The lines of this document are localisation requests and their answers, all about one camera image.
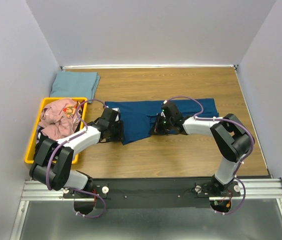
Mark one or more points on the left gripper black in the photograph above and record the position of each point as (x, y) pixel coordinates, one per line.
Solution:
(120, 135)

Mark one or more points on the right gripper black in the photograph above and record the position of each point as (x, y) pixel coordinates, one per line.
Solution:
(157, 129)

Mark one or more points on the dark blue t-shirt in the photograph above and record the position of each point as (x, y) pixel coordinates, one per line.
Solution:
(139, 116)

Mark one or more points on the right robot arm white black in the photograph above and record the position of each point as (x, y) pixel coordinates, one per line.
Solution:
(232, 138)

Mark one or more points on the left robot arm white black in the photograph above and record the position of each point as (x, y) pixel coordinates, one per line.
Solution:
(53, 161)

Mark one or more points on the pink t-shirt in bin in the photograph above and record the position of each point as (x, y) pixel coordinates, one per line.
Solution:
(58, 119)

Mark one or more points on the yellow plastic bin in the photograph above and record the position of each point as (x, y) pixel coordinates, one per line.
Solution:
(48, 100)

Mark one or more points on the black garment in bin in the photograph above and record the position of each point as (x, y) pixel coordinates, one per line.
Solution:
(39, 145)

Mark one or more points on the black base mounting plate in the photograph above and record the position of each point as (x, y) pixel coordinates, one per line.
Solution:
(153, 193)

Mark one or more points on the folded light blue t-shirt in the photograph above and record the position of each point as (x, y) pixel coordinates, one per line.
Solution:
(75, 84)

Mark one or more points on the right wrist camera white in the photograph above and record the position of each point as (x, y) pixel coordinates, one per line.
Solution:
(165, 109)

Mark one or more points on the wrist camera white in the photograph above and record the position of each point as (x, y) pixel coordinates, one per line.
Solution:
(117, 114)
(165, 109)

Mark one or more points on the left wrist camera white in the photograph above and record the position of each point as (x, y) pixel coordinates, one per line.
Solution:
(117, 114)

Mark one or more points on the aluminium extrusion rail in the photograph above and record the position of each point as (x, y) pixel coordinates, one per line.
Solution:
(256, 188)

